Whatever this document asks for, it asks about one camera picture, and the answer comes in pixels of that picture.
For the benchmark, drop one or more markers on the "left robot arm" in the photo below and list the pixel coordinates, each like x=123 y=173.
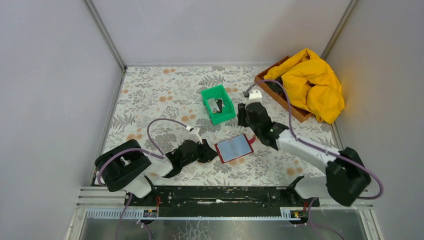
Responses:
x=126 y=166

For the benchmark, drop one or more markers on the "floral patterned table mat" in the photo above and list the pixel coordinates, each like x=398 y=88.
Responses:
x=156 y=102

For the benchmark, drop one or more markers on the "black VIP credit card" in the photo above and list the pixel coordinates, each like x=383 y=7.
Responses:
x=218 y=107

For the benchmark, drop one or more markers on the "dark items in tray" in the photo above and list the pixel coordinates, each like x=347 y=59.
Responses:
x=275 y=86

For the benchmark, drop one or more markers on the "grey credit card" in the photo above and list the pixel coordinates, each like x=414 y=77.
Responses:
x=213 y=106

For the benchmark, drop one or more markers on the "red leather card holder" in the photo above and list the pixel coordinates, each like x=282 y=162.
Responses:
x=235 y=148

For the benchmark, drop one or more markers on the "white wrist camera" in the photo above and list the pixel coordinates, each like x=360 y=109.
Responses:
x=253 y=95
x=194 y=134

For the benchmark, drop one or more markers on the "yellow cloth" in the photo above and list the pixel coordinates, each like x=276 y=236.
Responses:
x=311 y=85

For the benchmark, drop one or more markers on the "green plastic bin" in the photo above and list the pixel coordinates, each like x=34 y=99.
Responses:
x=219 y=92

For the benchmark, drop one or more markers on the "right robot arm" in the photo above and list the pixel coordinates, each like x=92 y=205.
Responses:
x=343 y=179

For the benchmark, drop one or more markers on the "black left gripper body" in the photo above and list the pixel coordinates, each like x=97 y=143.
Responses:
x=195 y=157

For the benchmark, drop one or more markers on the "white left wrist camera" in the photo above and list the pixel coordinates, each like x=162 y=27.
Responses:
x=194 y=134

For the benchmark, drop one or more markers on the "brown wooden tray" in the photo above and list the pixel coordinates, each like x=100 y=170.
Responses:
x=299 y=114

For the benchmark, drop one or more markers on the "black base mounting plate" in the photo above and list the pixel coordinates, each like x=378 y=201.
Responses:
x=221 y=201

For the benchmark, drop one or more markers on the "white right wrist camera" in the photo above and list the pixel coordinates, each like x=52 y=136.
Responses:
x=253 y=95

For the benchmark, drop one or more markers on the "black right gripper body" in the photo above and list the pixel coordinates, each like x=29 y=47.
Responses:
x=256 y=130

